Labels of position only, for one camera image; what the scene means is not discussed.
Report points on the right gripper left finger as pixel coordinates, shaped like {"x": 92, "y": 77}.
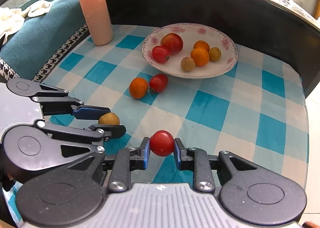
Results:
{"x": 124, "y": 162}

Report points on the orange mandarin on cloth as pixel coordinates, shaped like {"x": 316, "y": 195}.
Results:
{"x": 138, "y": 88}

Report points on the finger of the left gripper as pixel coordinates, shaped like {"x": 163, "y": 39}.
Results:
{"x": 55, "y": 101}
{"x": 93, "y": 133}

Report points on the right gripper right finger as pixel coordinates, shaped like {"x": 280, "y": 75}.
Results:
{"x": 199, "y": 162}

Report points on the green-yellow small fruit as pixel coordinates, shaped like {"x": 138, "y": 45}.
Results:
{"x": 214, "y": 54}

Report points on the white floral plate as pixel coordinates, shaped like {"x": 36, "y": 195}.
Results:
{"x": 190, "y": 33}

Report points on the brown longan fruit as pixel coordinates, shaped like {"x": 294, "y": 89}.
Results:
{"x": 109, "y": 119}

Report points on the peach ribbed cup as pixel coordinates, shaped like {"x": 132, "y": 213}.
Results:
{"x": 98, "y": 20}

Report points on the red cherry tomato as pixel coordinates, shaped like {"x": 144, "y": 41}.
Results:
{"x": 158, "y": 83}
{"x": 160, "y": 54}
{"x": 162, "y": 143}

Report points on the large red tomato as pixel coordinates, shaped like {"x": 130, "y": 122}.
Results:
{"x": 173, "y": 42}

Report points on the blue checkered cloth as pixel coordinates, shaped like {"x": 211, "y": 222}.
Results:
{"x": 252, "y": 119}

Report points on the small orange mandarin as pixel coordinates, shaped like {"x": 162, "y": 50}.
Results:
{"x": 202, "y": 44}

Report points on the yellow-brown longan fruit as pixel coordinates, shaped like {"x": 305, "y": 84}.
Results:
{"x": 187, "y": 64}

